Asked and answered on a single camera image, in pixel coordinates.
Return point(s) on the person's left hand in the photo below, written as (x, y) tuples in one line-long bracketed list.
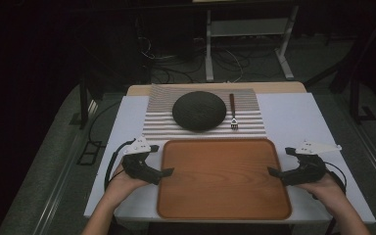
[(124, 186)]

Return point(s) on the black floor frame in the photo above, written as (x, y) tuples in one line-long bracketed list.
[(89, 153)]

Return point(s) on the dark round bowl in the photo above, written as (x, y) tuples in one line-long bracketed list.
[(199, 111)]

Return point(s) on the brown wooden tray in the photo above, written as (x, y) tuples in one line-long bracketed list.
[(223, 179)]

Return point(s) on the black metal stand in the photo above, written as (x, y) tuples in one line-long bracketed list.
[(355, 98), (84, 101)]

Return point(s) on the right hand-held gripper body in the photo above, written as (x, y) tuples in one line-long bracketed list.
[(306, 168)]

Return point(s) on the person's right hand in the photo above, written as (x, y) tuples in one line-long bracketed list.
[(323, 191)]

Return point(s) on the striped placemat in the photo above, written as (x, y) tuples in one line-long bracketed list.
[(158, 117)]

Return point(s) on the white board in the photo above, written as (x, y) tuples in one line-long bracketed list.
[(290, 117)]

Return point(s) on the white metal stand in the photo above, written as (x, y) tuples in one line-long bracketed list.
[(248, 27)]

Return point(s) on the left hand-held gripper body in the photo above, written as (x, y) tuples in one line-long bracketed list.
[(136, 163)]

